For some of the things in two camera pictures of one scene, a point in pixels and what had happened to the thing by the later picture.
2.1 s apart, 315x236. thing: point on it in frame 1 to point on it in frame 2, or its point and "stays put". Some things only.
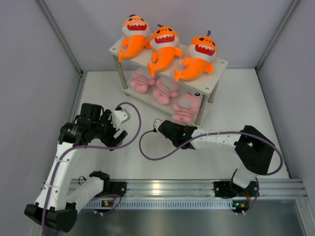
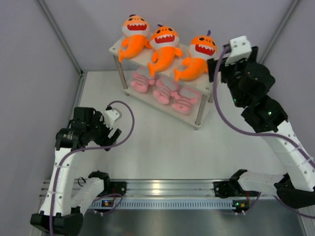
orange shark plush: [135, 28] stays put
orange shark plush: [166, 40] stays put
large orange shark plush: [203, 49] stays put
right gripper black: [182, 126] to [241, 64]
